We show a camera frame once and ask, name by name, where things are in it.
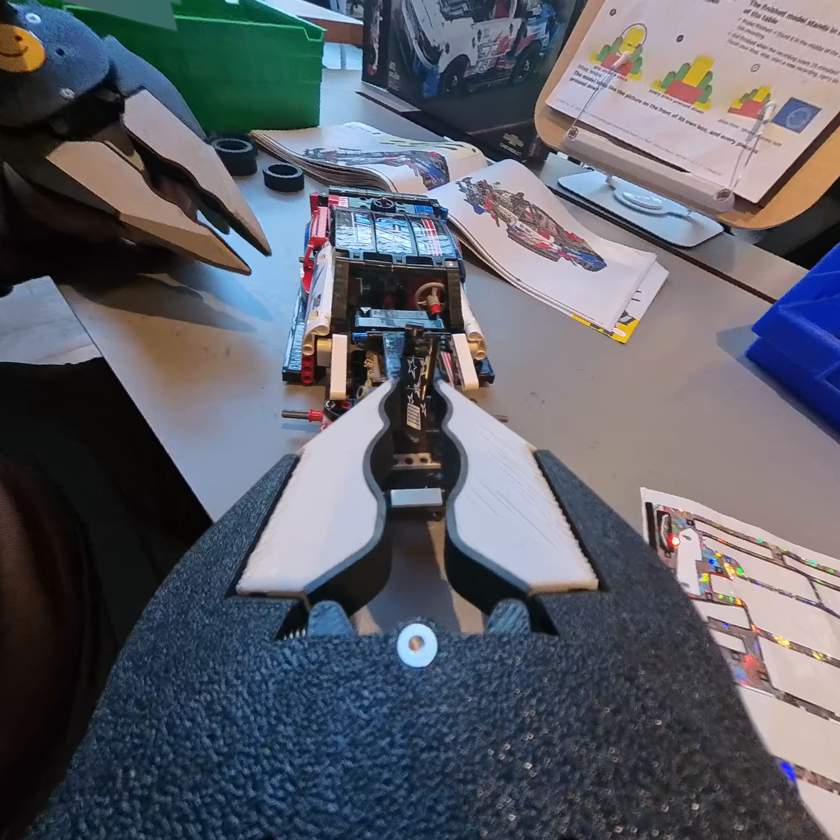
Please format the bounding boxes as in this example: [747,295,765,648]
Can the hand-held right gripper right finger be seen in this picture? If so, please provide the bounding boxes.
[436,381,601,634]

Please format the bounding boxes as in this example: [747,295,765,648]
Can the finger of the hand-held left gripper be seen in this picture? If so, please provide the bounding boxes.
[121,89,273,258]
[46,140,253,277]

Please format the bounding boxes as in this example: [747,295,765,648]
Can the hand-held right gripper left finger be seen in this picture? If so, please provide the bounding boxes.
[234,379,398,634]

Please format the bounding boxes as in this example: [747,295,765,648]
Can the black star-printed brick piece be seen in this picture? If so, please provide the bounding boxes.
[387,325,439,434]

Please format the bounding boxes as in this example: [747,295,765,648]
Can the red white toy race car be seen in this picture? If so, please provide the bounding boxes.
[282,187,509,526]

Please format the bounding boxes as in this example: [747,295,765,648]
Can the person's left forearm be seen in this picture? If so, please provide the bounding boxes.
[0,157,178,296]

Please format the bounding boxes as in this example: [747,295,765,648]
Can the task sheet on stand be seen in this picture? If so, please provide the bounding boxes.
[535,0,840,231]

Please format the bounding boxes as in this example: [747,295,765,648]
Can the green plastic bin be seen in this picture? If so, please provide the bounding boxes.
[66,0,327,136]

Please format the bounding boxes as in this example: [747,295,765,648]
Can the person's black pants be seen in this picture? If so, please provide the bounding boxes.
[0,357,215,657]

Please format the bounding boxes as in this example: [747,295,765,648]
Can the open toy instruction booklet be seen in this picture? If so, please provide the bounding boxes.
[252,121,670,345]

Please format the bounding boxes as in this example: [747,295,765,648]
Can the holographic sticker sheet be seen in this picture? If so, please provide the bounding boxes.
[640,487,840,840]

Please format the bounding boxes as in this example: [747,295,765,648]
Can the black toy car box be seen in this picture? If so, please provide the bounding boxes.
[361,0,586,162]

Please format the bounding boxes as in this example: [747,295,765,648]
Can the blue plastic bin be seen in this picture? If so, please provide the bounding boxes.
[747,244,840,435]

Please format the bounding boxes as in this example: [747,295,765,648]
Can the white board stand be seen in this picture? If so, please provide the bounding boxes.
[556,167,726,249]

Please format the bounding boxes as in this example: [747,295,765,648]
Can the printed brick instruction sheet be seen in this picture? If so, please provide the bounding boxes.
[546,0,840,206]

